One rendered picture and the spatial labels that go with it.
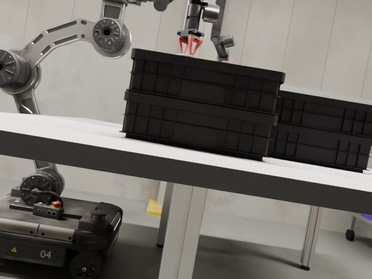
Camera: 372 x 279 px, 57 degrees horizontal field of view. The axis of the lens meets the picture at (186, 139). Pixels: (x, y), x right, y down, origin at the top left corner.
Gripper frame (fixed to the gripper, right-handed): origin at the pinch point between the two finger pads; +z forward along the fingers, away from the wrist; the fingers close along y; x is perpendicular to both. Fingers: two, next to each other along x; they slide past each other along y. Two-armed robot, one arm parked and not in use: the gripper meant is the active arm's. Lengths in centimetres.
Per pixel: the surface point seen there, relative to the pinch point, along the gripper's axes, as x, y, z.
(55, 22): -22, 217, -45
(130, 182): -91, 157, 90
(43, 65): -18, 219, -5
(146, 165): 57, -62, 36
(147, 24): -86, 164, -58
